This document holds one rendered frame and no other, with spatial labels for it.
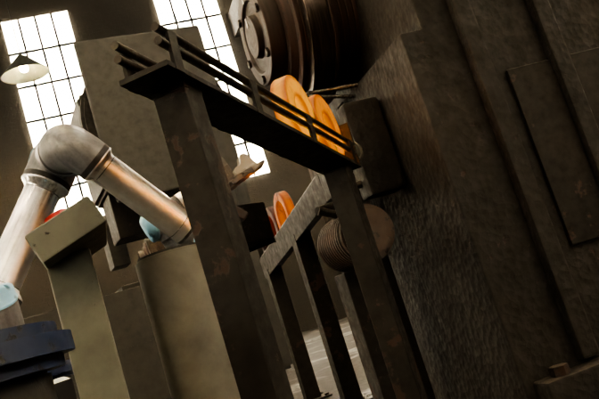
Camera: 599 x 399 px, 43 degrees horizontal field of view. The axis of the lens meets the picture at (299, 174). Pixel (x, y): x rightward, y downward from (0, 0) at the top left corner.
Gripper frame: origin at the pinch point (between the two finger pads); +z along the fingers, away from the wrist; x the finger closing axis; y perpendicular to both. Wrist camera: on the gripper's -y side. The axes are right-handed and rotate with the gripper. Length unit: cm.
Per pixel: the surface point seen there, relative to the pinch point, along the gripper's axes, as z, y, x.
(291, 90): -4, 3, -59
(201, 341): -46, -26, -68
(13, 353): -67, -15, -114
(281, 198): 19, -6, 67
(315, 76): 22.4, 10.9, -11.6
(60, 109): 86, 356, 997
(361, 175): 12.1, -17.9, -23.1
